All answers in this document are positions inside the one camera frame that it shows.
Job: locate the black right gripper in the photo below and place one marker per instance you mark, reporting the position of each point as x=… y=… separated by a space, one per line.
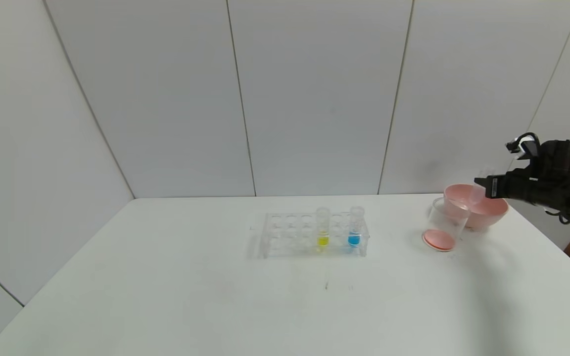
x=493 y=187

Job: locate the test tube with red pigment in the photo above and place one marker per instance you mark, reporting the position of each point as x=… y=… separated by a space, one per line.
x=478 y=195

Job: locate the test tube with yellow pigment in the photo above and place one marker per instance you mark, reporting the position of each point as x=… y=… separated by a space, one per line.
x=323 y=241

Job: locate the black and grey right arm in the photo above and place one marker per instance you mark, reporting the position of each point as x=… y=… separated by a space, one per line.
x=567 y=158

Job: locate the clear plastic beaker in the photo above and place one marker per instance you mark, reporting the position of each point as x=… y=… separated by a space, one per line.
x=441 y=237

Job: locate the test tube with blue pigment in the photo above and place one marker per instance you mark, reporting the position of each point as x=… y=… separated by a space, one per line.
x=354 y=240

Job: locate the clear acrylic test tube rack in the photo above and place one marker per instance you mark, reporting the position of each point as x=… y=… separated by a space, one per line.
x=290 y=244

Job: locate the pink bowl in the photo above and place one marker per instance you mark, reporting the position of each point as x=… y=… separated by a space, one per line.
x=485 y=215

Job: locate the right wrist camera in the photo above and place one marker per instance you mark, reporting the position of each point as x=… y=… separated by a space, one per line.
x=527 y=148

